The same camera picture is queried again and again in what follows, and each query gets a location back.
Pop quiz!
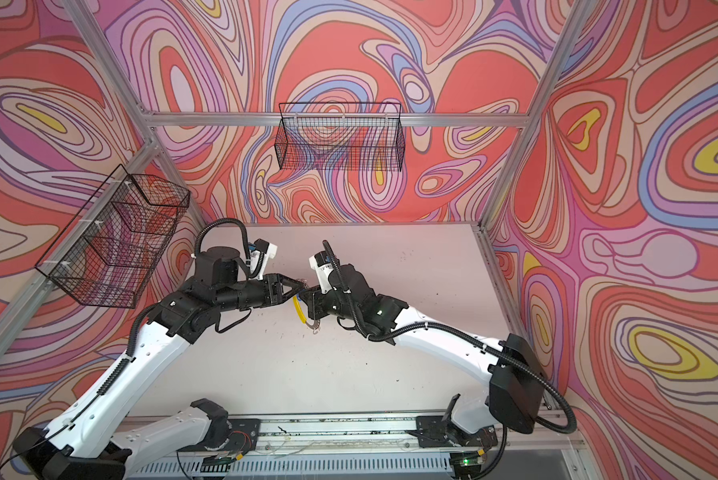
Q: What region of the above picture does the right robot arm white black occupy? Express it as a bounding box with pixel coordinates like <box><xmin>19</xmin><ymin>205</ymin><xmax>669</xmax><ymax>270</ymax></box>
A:
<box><xmin>299</xmin><ymin>243</ymin><xmax>578</xmax><ymax>451</ymax></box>

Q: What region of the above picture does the large keyring with yellow sleeve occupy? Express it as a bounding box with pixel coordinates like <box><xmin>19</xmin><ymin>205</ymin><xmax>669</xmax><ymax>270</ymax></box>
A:
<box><xmin>293</xmin><ymin>296</ymin><xmax>321</xmax><ymax>335</ymax></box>

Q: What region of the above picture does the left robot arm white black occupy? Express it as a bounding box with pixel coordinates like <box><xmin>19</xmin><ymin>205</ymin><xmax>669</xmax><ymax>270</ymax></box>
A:
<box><xmin>13</xmin><ymin>218</ymin><xmax>304</xmax><ymax>479</ymax></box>

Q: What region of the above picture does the black wire basket wall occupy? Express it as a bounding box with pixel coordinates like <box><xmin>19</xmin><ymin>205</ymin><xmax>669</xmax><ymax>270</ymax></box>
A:
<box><xmin>274</xmin><ymin>100</ymin><xmax>406</xmax><ymax>172</ymax></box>
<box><xmin>35</xmin><ymin>165</ymin><xmax>191</xmax><ymax>308</ymax></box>

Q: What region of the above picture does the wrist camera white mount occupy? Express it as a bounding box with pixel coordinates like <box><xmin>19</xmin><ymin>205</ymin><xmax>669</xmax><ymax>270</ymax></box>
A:
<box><xmin>249</xmin><ymin>239</ymin><xmax>278</xmax><ymax>280</ymax></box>
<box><xmin>309</xmin><ymin>251</ymin><xmax>333</xmax><ymax>294</ymax></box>

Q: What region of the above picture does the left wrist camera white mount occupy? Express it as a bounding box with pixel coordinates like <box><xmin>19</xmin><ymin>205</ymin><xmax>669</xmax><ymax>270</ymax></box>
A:
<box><xmin>249</xmin><ymin>239</ymin><xmax>278</xmax><ymax>280</ymax></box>

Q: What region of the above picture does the black wire basket back wall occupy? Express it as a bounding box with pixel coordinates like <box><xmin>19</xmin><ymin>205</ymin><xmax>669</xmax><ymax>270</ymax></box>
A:
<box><xmin>274</xmin><ymin>100</ymin><xmax>406</xmax><ymax>172</ymax></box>

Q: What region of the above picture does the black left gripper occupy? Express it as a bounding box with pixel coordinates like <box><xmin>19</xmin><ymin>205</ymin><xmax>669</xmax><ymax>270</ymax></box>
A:
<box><xmin>215</xmin><ymin>273</ymin><xmax>307</xmax><ymax>315</ymax></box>

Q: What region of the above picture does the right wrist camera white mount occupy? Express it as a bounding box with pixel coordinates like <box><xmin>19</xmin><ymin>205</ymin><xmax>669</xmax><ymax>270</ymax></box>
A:
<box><xmin>309</xmin><ymin>251</ymin><xmax>333</xmax><ymax>294</ymax></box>

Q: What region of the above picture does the black wire basket left wall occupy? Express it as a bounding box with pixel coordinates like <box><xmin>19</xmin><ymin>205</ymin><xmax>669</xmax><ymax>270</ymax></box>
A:
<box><xmin>35</xmin><ymin>165</ymin><xmax>191</xmax><ymax>308</ymax></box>

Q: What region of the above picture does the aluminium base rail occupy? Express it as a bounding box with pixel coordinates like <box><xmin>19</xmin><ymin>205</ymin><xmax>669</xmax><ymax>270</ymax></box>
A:
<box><xmin>125</xmin><ymin>411</ymin><xmax>598</xmax><ymax>479</ymax></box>

